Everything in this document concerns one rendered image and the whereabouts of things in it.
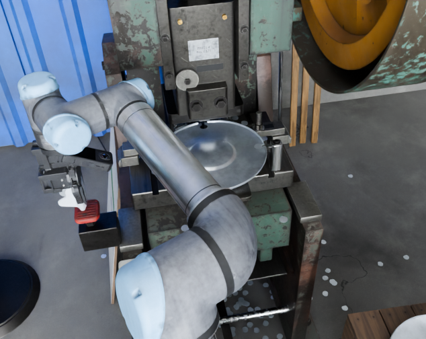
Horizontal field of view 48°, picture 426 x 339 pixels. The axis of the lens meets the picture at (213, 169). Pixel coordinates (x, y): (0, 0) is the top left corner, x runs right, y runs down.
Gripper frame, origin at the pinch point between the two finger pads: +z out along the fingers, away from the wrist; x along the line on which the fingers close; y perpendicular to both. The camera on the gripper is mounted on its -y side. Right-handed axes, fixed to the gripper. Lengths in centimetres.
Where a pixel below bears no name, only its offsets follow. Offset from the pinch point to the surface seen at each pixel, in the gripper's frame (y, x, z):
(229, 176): -35.9, -0.5, -1.8
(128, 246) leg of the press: -8.2, 4.0, 12.7
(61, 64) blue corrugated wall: 21, -135, 31
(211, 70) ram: -34.6, -14.4, -24.0
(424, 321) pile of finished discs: -85, 25, 39
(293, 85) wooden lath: -89, -107, 42
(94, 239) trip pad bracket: -0.4, 3.1, 9.1
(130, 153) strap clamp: -11.6, -20.9, 2.4
